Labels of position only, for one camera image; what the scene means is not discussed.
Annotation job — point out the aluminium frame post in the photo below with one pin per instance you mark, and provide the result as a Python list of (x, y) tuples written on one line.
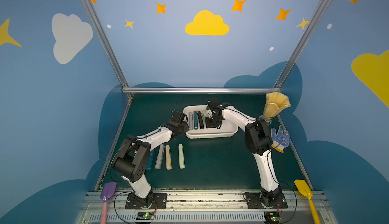
[(97, 25), (308, 31)]

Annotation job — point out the white plastic storage box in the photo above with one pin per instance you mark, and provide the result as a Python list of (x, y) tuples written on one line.
[(227, 129)]

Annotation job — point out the right aluminium frame post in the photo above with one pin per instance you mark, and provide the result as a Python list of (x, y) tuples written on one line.
[(308, 31)]

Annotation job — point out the beige pliers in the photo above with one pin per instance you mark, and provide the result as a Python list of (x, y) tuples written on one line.
[(168, 158)]

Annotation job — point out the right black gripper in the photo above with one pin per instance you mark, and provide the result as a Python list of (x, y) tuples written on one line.
[(214, 120)]

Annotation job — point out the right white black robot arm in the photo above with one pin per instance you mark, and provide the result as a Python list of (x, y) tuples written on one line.
[(257, 140)]

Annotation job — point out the aluminium rail base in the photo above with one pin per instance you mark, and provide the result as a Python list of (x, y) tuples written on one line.
[(208, 207)]

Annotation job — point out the right green circuit board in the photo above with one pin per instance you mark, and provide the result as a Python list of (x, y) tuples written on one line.
[(272, 218)]

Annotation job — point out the black pliers group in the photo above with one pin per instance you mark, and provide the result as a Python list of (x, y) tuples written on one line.
[(201, 120)]

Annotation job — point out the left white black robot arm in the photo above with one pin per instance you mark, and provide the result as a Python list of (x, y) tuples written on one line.
[(131, 159)]

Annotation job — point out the green circuit board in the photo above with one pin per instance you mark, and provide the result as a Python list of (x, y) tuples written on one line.
[(272, 218), (145, 216)]

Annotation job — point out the left aluminium frame post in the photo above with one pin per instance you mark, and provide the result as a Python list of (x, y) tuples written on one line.
[(97, 25)]

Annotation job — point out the purple toy shovel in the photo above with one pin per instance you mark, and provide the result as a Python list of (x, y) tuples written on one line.
[(107, 192)]

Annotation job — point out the yellow ruffled glass vase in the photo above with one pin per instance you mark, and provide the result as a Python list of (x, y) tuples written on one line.
[(275, 103)]

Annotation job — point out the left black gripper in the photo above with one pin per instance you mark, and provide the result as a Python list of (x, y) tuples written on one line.
[(182, 127)]

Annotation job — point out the aluminium frame rear bar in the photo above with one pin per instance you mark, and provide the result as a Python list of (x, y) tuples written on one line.
[(200, 90)]

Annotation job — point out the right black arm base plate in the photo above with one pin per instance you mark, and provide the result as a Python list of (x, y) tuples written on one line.
[(259, 200)]

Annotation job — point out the blue white work glove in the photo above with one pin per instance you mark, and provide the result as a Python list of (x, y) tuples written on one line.
[(281, 139)]

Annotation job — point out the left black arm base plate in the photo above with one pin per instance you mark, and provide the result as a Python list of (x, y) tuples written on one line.
[(152, 201)]

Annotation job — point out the left green circuit board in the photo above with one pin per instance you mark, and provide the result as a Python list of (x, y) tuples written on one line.
[(145, 216)]

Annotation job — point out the yellow toy shovel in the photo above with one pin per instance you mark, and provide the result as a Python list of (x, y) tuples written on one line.
[(304, 189)]

